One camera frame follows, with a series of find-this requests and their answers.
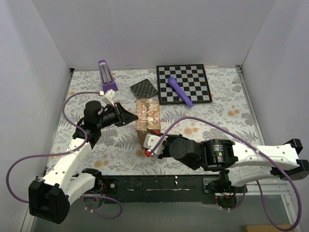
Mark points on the brown cardboard boxes on floor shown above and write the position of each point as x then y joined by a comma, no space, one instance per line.
260,228

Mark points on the purple capped clear bottle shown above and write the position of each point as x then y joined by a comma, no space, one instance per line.
107,79

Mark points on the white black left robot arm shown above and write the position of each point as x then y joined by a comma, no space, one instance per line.
52,197

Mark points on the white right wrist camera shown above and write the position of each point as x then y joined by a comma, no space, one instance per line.
153,144

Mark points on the black white chessboard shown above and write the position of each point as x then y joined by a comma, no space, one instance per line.
192,80

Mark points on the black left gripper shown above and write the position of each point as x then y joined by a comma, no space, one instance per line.
119,113

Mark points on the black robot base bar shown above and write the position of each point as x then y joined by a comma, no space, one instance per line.
161,188

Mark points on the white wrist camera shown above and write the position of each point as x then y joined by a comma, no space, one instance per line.
153,144
107,97

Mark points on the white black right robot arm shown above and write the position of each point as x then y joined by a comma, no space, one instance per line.
236,163

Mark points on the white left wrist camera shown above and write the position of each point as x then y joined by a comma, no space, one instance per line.
107,97

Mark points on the brown cardboard express box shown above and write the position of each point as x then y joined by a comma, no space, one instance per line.
148,113

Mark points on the purple toy microphone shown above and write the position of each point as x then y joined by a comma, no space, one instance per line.
173,83

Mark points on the grey studded building plate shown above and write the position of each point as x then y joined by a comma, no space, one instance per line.
143,90

